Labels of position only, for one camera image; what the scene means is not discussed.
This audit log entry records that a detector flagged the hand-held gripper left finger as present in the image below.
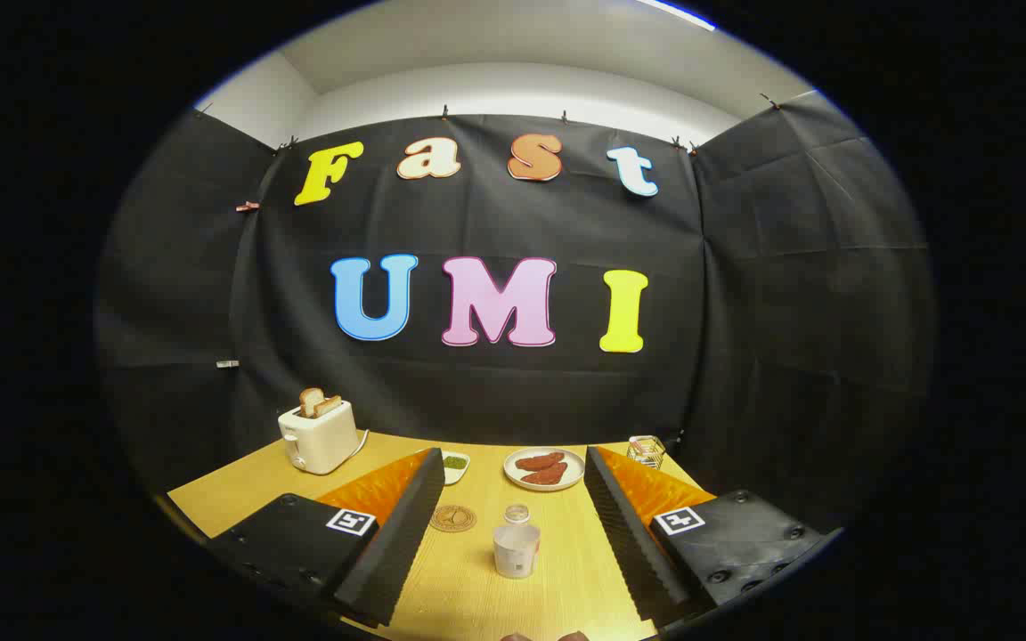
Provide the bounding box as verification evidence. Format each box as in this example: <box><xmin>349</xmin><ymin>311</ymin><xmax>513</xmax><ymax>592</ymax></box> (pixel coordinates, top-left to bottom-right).
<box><xmin>208</xmin><ymin>448</ymin><xmax>445</xmax><ymax>629</ymax></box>

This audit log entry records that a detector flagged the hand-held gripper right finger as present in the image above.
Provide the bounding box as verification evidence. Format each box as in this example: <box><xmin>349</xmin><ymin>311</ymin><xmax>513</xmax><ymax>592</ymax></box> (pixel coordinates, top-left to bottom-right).
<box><xmin>584</xmin><ymin>445</ymin><xmax>843</xmax><ymax>629</ymax></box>

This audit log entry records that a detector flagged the round cork coaster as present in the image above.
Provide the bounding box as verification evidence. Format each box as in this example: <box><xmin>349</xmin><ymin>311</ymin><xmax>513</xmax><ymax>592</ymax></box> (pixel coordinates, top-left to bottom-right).
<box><xmin>429</xmin><ymin>505</ymin><xmax>478</xmax><ymax>533</ymax></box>

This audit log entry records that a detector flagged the clear plastic juice bottle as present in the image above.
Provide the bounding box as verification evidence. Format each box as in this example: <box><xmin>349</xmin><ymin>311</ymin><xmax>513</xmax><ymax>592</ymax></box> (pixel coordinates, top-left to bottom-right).
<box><xmin>493</xmin><ymin>504</ymin><xmax>542</xmax><ymax>580</ymax></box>

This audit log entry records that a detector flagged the wooden table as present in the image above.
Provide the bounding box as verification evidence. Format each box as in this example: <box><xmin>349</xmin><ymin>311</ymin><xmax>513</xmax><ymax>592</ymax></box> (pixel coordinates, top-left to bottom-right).
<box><xmin>166</xmin><ymin>430</ymin><xmax>719</xmax><ymax>641</ymax></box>

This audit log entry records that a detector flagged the white round plate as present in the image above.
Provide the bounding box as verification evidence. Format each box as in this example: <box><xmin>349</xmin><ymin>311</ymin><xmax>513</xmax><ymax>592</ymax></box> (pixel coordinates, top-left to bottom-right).
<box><xmin>503</xmin><ymin>447</ymin><xmax>587</xmax><ymax>492</ymax></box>

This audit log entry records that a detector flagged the cream toaster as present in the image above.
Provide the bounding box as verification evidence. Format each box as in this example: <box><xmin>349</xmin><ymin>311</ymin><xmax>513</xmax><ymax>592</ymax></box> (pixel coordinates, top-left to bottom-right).
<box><xmin>278</xmin><ymin>400</ymin><xmax>360</xmax><ymax>475</ymax></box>

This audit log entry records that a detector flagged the black backdrop cloth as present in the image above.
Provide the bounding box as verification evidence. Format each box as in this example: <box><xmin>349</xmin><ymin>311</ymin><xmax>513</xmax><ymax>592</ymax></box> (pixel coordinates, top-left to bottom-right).
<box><xmin>94</xmin><ymin>89</ymin><xmax>937</xmax><ymax>535</ymax></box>

